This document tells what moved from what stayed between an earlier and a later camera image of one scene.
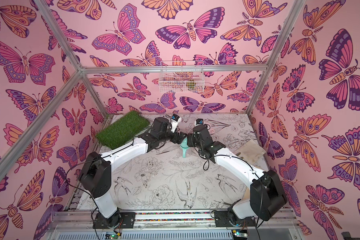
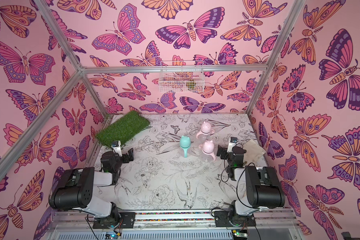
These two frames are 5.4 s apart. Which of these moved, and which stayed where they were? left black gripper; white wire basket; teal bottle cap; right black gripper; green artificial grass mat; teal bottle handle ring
Moved: right black gripper; left black gripper
Stayed: green artificial grass mat; teal bottle handle ring; white wire basket; teal bottle cap
